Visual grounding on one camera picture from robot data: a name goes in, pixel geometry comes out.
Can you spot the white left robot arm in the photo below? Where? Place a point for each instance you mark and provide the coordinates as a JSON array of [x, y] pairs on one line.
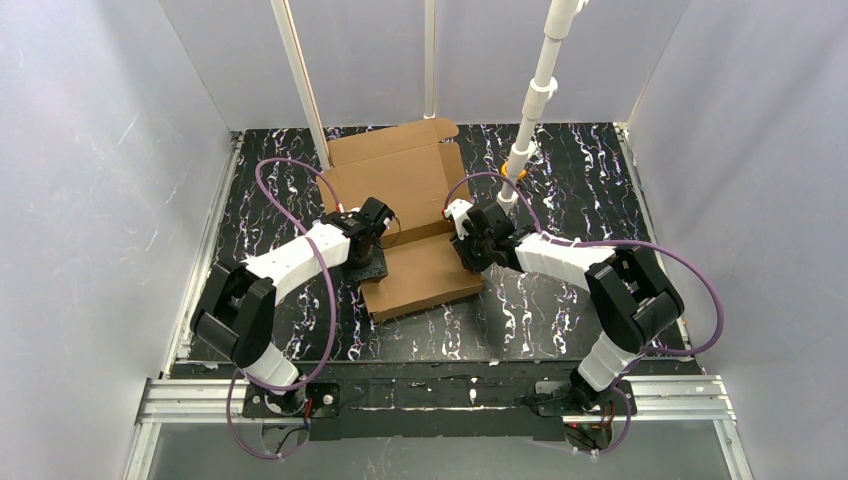
[[235, 312]]

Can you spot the brown cardboard box sheet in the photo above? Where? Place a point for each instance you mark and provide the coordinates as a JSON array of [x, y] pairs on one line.
[[412, 168]]

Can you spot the white wooden corner post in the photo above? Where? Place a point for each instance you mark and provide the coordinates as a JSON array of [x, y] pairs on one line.
[[288, 32]]

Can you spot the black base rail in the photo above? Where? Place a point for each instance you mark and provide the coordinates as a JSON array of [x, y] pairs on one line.
[[438, 400]]

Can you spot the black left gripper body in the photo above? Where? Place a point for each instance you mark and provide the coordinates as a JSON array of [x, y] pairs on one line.
[[370, 268]]

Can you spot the white PVC pipe frame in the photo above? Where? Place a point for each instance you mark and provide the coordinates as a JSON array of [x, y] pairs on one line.
[[541, 89]]

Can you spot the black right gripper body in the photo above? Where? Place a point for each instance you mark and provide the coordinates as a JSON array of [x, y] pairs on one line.
[[472, 249]]

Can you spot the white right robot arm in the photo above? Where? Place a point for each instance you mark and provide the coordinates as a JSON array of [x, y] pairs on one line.
[[633, 298]]

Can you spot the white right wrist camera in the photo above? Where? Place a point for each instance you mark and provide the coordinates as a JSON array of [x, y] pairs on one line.
[[456, 212]]

